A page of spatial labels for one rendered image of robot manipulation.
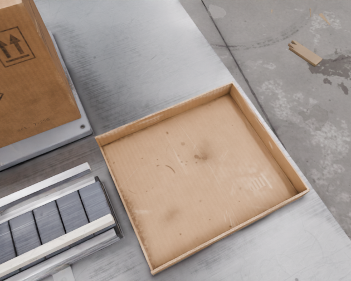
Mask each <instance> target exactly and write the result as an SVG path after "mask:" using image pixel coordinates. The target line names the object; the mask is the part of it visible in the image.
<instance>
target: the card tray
mask: <svg viewBox="0 0 351 281"><path fill-rule="evenodd" d="M95 139H96V141H97V143H98V145H99V147H100V150H101V152H102V154H103V157H104V160H105V162H106V164H107V167H108V169H109V171H110V174H111V176H112V178H113V181H114V183H115V185H116V188H117V191H118V193H119V195H120V198H121V200H122V202H123V205H124V207H125V210H126V212H127V214H128V216H129V219H130V222H131V224H132V226H133V229H134V231H135V234H136V236H137V238H138V241H139V243H140V246H141V248H142V250H143V253H144V255H145V258H146V260H147V262H148V265H149V267H150V269H151V273H152V274H153V275H154V274H157V273H159V272H160V271H162V270H164V269H166V268H168V267H170V266H171V265H173V264H175V263H177V262H179V261H181V260H183V259H185V258H187V257H189V256H191V255H192V254H194V253H196V252H198V251H200V250H202V249H204V248H206V247H208V246H210V245H212V244H213V243H215V242H217V241H219V240H221V239H223V238H225V237H227V236H229V235H231V234H233V233H234V232H236V231H238V230H240V229H242V228H244V227H245V226H247V225H249V224H251V223H253V222H255V221H257V220H259V219H261V218H263V217H265V216H266V215H268V214H270V213H272V212H274V211H276V210H278V209H280V208H282V207H284V206H286V205H287V204H289V203H291V202H293V201H295V200H297V199H299V198H301V197H302V196H304V195H305V194H306V193H308V192H309V191H310V189H309V187H308V186H307V185H306V183H305V182H304V180H303V179H302V178H301V176H300V175H299V174H298V172H297V170H296V169H295V168H294V166H293V165H292V164H291V162H290V161H289V159H288V158H287V156H286V155H285V154H284V152H283V151H282V150H281V148H280V147H279V145H278V144H277V143H276V141H275V140H274V138H273V137H272V135H271V134H270V133H269V131H268V130H267V129H266V127H265V126H264V124H263V123H262V121H261V120H260V118H259V117H258V116H257V114H256V113H255V112H254V110H253V109H252V108H251V106H250V105H249V103H248V102H247V100H246V99H245V97H244V96H243V95H242V93H241V92H240V91H239V89H238V88H237V86H236V85H235V83H234V82H233V81H232V82H230V83H227V84H224V85H222V86H219V87H217V88H214V89H212V90H210V91H207V92H205V93H202V94H199V95H197V96H194V97H192V98H190V99H187V100H185V101H182V102H180V103H178V104H175V105H172V106H170V107H168V108H165V109H163V110H160V111H158V112H156V113H153V114H151V115H148V116H146V117H143V118H140V119H138V120H136V121H133V122H131V123H128V124H126V125H123V126H121V127H118V128H116V129H113V130H111V131H109V132H106V133H104V134H101V135H99V136H97V137H95Z"/></svg>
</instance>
